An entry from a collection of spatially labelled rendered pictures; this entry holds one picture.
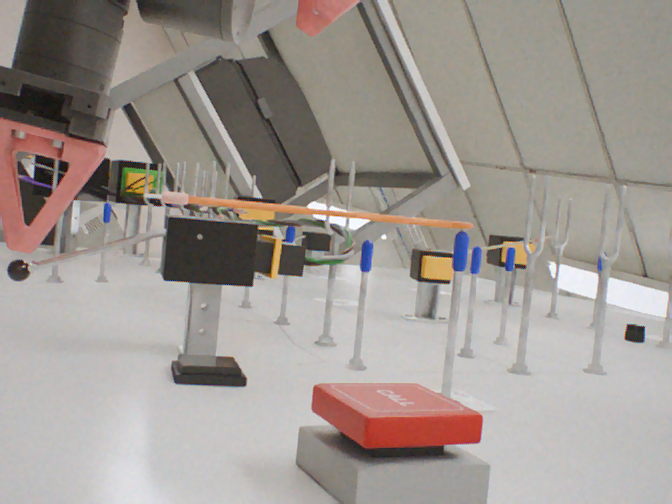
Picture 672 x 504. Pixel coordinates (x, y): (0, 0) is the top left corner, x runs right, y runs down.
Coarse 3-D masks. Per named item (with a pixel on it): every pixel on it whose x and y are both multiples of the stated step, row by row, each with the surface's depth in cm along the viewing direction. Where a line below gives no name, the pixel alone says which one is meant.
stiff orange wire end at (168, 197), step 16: (176, 192) 41; (256, 208) 42; (272, 208) 42; (288, 208) 42; (304, 208) 42; (320, 208) 43; (416, 224) 44; (432, 224) 44; (448, 224) 44; (464, 224) 44
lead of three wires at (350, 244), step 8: (336, 224) 63; (336, 232) 63; (344, 232) 62; (352, 240) 60; (352, 248) 59; (328, 256) 56; (336, 256) 57; (344, 256) 57; (312, 264) 56; (320, 264) 56; (328, 264) 56; (336, 264) 57
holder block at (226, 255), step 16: (176, 224) 51; (192, 224) 51; (208, 224) 51; (224, 224) 51; (240, 224) 52; (256, 224) 52; (176, 240) 51; (192, 240) 51; (208, 240) 51; (224, 240) 51; (240, 240) 52; (256, 240) 52; (176, 256) 51; (192, 256) 51; (208, 256) 51; (224, 256) 52; (240, 256) 52; (160, 272) 54; (176, 272) 51; (192, 272) 51; (208, 272) 51; (224, 272) 52; (240, 272) 52
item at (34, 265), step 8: (152, 232) 52; (160, 232) 52; (120, 240) 52; (128, 240) 52; (136, 240) 52; (144, 240) 52; (88, 248) 52; (96, 248) 51; (104, 248) 52; (112, 248) 52; (64, 256) 51; (72, 256) 51; (80, 256) 51; (88, 256) 52; (32, 264) 50; (40, 264) 51; (48, 264) 51; (56, 264) 51; (32, 272) 51
